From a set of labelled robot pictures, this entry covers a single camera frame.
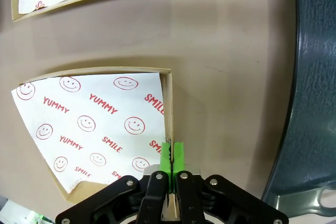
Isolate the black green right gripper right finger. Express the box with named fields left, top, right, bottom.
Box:
left=172, top=142, right=288, bottom=224

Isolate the dark plastic serving tray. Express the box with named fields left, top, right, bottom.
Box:
left=261, top=0, right=336, bottom=216

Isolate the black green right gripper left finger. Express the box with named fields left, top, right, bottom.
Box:
left=55, top=142, right=173, bottom=224

